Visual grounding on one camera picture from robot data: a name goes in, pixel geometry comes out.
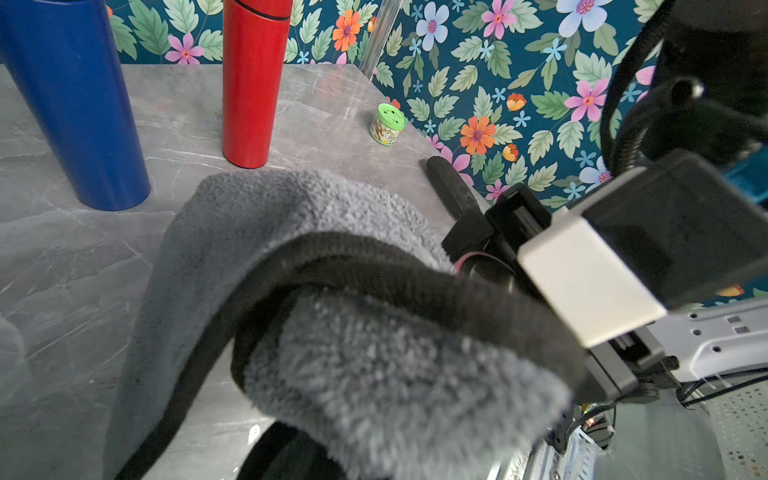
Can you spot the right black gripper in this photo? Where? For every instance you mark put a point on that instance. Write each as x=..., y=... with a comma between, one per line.
x=621, y=369

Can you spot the green round lid container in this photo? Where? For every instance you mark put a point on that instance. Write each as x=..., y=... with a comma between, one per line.
x=387, y=124

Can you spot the pink thermos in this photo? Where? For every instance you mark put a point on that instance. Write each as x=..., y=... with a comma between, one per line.
x=487, y=268

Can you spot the red thermos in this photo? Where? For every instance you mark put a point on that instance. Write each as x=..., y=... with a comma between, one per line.
x=255, y=38

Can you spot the grey microfibre cloth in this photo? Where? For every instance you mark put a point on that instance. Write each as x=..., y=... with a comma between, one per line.
x=349, y=326

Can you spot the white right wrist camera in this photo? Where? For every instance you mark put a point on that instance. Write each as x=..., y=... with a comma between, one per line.
x=647, y=242

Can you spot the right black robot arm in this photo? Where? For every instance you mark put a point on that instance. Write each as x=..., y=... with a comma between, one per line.
x=695, y=79

